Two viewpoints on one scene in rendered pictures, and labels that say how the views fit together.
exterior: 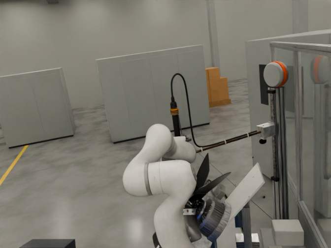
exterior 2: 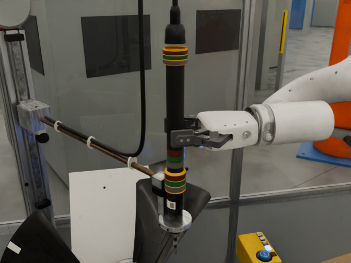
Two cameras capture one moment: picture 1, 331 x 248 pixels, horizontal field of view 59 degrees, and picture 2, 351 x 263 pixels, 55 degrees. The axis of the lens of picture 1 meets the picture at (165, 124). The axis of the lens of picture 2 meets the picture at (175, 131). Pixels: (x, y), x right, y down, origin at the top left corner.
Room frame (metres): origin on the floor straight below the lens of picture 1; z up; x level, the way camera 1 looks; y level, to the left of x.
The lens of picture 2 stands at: (1.76, 0.49, 1.90)
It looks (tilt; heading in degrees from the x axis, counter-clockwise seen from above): 22 degrees down; 246
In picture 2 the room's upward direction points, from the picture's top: straight up
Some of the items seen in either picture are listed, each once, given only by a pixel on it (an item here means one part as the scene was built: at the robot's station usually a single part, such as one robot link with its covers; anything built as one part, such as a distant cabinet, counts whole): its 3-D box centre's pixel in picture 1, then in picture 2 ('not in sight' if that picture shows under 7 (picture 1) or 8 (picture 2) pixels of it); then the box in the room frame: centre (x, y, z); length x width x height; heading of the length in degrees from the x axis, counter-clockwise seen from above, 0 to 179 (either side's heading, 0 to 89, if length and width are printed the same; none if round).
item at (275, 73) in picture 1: (275, 74); (2, 2); (1.80, -0.72, 1.88); 0.17 x 0.15 x 0.16; 168
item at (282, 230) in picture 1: (286, 231); not in sight; (1.58, -0.66, 0.92); 0.17 x 0.16 x 0.11; 78
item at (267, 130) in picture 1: (266, 130); (34, 115); (1.76, -0.63, 1.54); 0.10 x 0.07 x 0.08; 113
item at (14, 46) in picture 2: (273, 137); (30, 129); (1.78, -0.68, 1.48); 0.05 x 0.03 x 0.62; 23
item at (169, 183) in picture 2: not in sight; (175, 179); (1.52, -0.06, 1.55); 0.04 x 0.04 x 0.01
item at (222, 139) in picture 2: not in sight; (218, 136); (1.46, 0.00, 1.66); 0.08 x 0.06 x 0.01; 62
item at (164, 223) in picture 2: not in sight; (171, 201); (1.52, -0.07, 1.50); 0.09 x 0.07 x 0.10; 113
